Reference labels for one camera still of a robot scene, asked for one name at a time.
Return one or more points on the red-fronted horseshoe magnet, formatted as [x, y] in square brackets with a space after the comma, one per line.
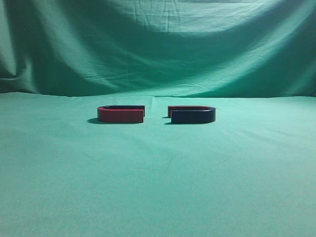
[121, 113]

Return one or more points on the right blue-fronted horseshoe magnet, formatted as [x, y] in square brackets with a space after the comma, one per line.
[191, 114]

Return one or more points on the green cloth backdrop and cover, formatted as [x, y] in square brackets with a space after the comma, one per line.
[250, 173]

